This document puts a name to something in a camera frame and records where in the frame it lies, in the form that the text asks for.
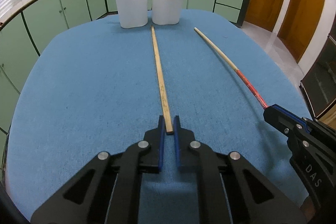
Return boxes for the blue table mat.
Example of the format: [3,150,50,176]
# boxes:
[6,10,309,218]

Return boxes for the right hand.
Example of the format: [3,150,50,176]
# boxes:
[300,196,316,222]

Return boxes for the plain bamboo chopstick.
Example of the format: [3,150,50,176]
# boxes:
[151,26,174,135]

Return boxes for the black oven appliance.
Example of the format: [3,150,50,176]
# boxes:
[299,35,336,119]

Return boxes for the red handled chopstick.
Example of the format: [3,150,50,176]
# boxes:
[194,27,268,110]

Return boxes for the green lower kitchen cabinets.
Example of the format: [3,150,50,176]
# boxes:
[0,0,255,135]

